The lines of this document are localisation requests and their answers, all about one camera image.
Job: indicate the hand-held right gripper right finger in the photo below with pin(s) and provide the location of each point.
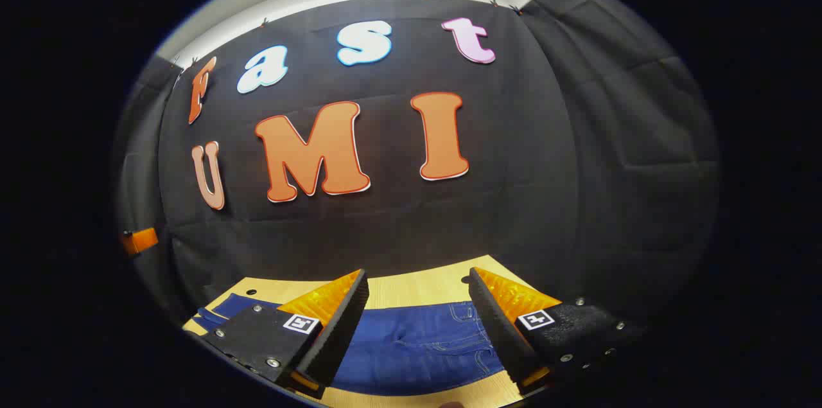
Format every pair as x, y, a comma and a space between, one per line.
498, 331

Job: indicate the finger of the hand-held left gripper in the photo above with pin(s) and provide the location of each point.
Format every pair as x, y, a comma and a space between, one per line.
140, 241

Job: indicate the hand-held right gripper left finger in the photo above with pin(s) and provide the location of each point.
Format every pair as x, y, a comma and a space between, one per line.
335, 336

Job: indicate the blue jeans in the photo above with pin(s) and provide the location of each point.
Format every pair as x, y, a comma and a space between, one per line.
411, 350

